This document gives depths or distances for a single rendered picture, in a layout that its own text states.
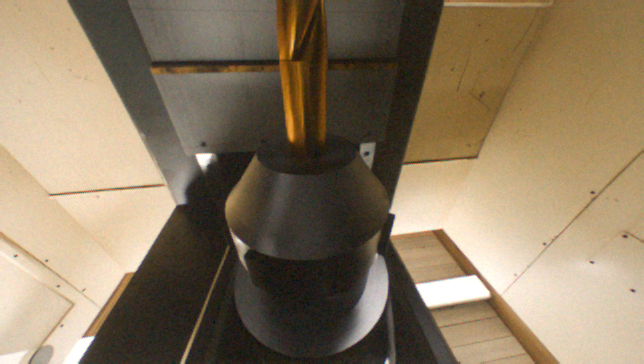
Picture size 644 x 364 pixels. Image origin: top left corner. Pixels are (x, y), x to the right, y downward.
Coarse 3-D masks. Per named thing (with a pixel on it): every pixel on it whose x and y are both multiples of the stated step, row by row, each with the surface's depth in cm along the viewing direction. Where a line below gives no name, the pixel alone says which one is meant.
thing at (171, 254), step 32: (192, 224) 50; (160, 256) 43; (192, 256) 43; (128, 288) 37; (160, 288) 37; (192, 288) 37; (128, 320) 33; (160, 320) 33; (192, 320) 33; (96, 352) 30; (128, 352) 30; (160, 352) 30
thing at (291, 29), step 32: (288, 0) 3; (320, 0) 3; (288, 32) 3; (320, 32) 3; (288, 64) 3; (320, 64) 3; (288, 96) 4; (320, 96) 4; (288, 128) 4; (320, 128) 4
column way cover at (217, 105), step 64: (128, 0) 32; (192, 0) 34; (256, 0) 35; (384, 0) 38; (192, 64) 38; (256, 64) 39; (384, 64) 43; (192, 128) 44; (256, 128) 46; (384, 128) 51
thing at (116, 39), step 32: (96, 0) 35; (416, 0) 42; (96, 32) 37; (128, 32) 37; (416, 32) 45; (128, 64) 40; (416, 64) 49; (128, 96) 43; (160, 96) 44; (416, 96) 53; (160, 128) 47; (160, 160) 51; (192, 160) 53; (224, 160) 54; (384, 160) 62; (192, 192) 58; (224, 192) 55
